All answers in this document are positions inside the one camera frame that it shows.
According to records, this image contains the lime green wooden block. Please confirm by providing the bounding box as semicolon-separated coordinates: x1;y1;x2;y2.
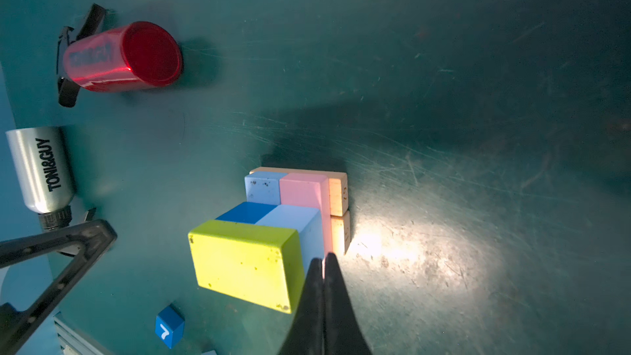
187;220;305;314

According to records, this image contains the natural wood block 62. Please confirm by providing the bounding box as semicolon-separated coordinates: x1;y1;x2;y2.
249;167;349;217

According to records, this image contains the pink wooden block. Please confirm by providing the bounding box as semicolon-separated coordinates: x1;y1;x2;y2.
279;173;333;258

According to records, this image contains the silver spray bottle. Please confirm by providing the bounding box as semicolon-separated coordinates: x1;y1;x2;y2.
6;126;76;232

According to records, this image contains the light blue long block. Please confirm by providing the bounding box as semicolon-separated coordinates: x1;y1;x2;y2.
244;171;287;206

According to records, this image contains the dark blue wooden cube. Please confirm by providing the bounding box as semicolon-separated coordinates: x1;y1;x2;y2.
216;202;277;225

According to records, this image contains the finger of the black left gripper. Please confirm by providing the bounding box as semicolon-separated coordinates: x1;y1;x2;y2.
1;220;117;354

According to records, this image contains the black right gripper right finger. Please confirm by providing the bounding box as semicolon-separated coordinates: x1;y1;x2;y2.
324;253;371;355

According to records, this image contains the blue number seven cube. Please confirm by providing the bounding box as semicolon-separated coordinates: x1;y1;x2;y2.
154;305;185;349

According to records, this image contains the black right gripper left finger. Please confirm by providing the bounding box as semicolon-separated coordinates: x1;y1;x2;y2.
279;258;325;355

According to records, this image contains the front aluminium rail bed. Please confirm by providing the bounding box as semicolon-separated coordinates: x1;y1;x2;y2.
54;312;112;355

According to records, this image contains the light blue wooden cube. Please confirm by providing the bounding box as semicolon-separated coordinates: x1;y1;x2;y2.
256;205;325;274

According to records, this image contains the natural wood block 51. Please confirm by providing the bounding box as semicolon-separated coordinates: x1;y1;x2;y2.
330;211;351;256

